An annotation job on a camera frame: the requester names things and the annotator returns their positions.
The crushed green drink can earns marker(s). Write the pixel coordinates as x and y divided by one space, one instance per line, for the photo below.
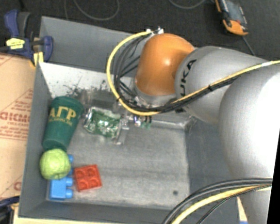
101 124

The blue toy brick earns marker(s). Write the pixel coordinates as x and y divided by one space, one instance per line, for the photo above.
59 190

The red toy brick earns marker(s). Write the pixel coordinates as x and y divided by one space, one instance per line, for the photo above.
88 178

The dark green cup yellow letters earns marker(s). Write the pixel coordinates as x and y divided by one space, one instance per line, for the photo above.
61 125

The grey metal bin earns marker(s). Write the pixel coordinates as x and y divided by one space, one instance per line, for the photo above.
135 160

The brown cardboard board red print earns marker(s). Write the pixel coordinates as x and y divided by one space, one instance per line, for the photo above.
5 104

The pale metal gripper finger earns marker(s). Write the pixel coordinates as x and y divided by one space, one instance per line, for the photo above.
123 135

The light green ball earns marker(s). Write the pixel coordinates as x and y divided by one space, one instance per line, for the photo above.
54 164

